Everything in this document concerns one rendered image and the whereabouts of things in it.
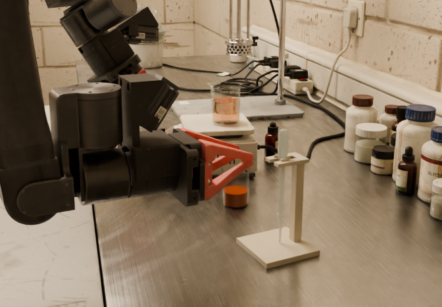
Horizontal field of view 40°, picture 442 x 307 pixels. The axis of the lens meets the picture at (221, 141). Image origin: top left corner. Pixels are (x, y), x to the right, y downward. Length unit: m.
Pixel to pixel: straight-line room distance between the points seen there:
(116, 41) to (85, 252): 0.35
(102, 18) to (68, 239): 0.33
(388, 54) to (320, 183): 0.48
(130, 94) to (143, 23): 0.40
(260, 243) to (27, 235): 0.32
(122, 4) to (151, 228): 0.33
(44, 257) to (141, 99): 0.28
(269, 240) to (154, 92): 0.28
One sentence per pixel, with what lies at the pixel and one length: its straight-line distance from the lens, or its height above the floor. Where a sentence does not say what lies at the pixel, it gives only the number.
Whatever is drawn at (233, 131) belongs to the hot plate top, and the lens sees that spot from 1.03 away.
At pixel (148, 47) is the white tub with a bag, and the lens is 2.08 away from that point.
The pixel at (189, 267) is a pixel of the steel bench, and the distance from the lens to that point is 0.77.
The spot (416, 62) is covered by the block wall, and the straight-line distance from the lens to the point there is 1.34.
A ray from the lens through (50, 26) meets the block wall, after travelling 3.46.
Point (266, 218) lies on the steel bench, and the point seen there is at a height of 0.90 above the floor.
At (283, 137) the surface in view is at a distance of 0.75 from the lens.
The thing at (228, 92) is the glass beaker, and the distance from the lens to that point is 1.03.
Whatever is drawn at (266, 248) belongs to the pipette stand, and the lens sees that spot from 0.80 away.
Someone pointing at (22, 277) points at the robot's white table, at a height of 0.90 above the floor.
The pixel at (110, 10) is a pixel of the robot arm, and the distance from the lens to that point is 0.93.
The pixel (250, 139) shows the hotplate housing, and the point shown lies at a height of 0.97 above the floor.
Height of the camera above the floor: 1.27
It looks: 17 degrees down
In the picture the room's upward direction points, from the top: straight up
